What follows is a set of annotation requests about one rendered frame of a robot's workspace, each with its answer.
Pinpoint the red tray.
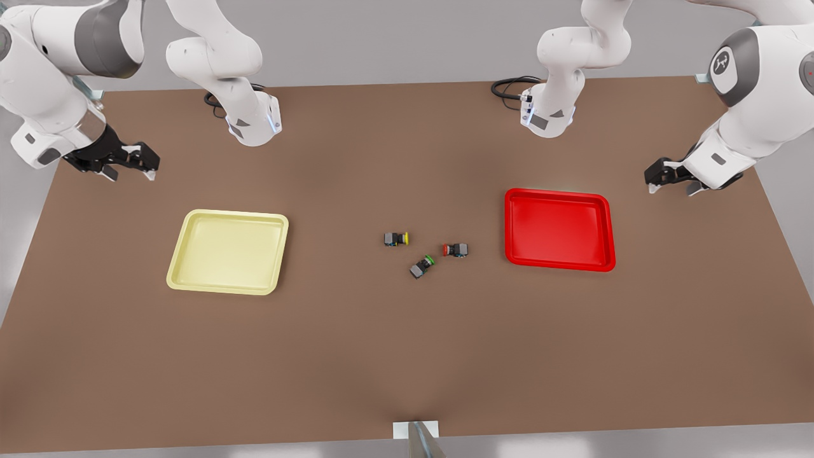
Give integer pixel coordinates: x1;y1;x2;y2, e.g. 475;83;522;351
504;188;617;273

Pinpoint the pale yellow tray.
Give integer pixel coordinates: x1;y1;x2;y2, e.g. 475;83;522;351
166;209;290;296

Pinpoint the black cable loop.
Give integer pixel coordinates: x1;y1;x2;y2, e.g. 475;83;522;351
203;83;268;120
490;76;545;113

